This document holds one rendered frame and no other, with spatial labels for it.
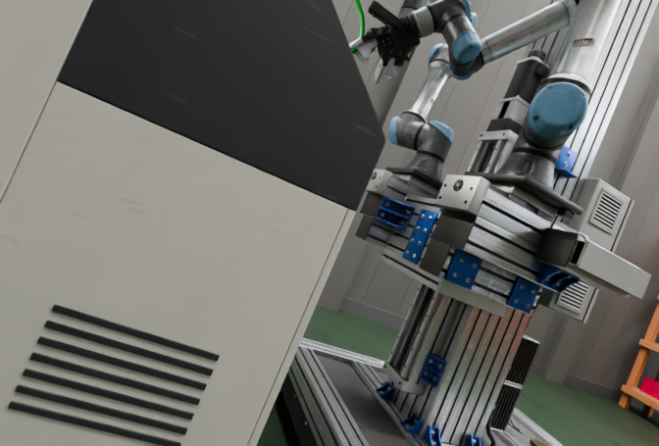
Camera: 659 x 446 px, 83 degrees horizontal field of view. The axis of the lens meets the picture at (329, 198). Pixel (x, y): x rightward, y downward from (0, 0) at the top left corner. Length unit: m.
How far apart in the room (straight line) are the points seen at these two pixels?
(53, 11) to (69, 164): 0.25
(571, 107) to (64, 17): 1.02
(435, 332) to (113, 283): 0.96
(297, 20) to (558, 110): 0.62
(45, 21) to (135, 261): 0.43
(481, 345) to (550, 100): 0.79
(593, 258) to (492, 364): 0.55
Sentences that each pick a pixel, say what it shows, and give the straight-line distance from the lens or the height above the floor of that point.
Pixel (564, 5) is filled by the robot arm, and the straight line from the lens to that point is 1.35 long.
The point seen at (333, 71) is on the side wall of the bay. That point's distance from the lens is 0.78.
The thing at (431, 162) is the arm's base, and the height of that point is 1.10.
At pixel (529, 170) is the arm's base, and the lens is 1.12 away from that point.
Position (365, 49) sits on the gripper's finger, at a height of 1.23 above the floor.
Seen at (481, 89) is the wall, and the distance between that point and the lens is 4.04.
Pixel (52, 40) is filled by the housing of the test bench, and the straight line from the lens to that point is 0.82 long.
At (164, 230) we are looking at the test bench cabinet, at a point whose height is 0.62.
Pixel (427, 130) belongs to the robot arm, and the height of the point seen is 1.22.
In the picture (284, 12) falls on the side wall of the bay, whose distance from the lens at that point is 0.79.
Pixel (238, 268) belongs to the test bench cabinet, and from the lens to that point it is 0.75.
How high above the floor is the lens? 0.77
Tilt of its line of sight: 2 degrees up
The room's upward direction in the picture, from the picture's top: 23 degrees clockwise
